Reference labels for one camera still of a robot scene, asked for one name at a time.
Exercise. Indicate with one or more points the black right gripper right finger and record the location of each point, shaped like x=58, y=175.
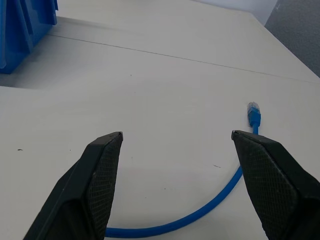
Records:
x=272, y=185

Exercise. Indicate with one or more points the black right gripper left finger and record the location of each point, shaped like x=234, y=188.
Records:
x=82, y=190

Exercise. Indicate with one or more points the blue plastic bin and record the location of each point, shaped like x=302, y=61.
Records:
x=20, y=30

